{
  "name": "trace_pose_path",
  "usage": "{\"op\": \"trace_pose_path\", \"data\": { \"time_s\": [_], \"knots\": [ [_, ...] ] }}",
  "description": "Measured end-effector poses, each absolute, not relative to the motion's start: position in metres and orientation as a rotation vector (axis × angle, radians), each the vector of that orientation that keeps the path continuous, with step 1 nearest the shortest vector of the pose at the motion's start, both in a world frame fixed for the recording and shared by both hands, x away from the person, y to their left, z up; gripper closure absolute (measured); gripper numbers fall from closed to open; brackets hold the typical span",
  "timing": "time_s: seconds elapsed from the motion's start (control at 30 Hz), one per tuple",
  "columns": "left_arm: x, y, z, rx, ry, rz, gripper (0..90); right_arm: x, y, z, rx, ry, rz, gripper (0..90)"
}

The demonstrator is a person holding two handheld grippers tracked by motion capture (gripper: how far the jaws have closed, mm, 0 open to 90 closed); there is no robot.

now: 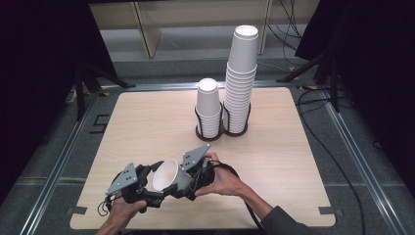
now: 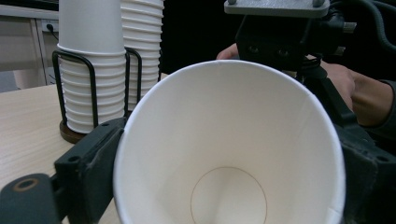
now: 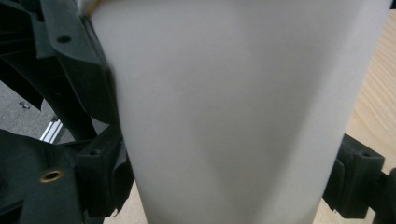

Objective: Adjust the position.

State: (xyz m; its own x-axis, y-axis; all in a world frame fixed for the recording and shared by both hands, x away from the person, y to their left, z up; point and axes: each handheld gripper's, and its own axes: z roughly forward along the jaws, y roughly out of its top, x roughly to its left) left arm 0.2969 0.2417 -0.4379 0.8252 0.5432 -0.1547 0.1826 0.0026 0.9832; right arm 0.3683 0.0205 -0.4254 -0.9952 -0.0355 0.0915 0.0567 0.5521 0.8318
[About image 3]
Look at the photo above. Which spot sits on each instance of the metal floor rail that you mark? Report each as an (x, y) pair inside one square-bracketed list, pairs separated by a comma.
[(51, 132)]

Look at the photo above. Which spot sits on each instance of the white paper cup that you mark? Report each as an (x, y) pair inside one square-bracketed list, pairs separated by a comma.
[(218, 109)]

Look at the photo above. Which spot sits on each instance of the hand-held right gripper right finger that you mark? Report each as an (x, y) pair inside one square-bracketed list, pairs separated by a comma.
[(358, 177)]

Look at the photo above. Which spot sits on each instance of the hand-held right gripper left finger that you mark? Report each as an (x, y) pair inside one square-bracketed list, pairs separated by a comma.
[(104, 174)]

